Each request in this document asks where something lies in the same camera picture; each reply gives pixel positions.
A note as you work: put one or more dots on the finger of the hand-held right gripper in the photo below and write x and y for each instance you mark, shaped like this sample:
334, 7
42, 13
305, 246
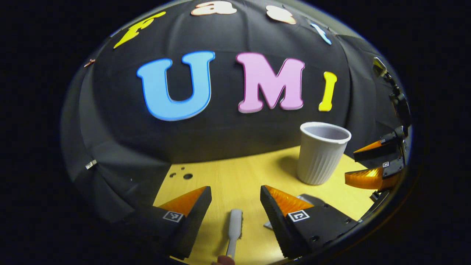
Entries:
375, 151
368, 178

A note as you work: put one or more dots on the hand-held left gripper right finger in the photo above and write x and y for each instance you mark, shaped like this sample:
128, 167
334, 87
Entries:
279, 224

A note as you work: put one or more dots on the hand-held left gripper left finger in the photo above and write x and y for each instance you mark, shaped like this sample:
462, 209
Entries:
191, 224

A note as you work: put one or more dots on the grey dustpan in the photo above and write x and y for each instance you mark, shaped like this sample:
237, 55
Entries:
312, 200

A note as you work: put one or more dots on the white ribbed garbage bin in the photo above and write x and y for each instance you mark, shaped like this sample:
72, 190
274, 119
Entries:
321, 158

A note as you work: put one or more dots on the yellow wooden desktop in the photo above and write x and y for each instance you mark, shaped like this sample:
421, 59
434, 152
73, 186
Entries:
239, 176

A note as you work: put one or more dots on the black backdrop cloth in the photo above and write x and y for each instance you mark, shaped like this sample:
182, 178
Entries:
220, 132

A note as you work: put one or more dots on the small white cloth tag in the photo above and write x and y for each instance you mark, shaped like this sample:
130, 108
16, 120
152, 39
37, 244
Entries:
91, 164

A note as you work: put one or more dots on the copper cloth clip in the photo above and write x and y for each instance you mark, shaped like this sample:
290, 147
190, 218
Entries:
89, 63

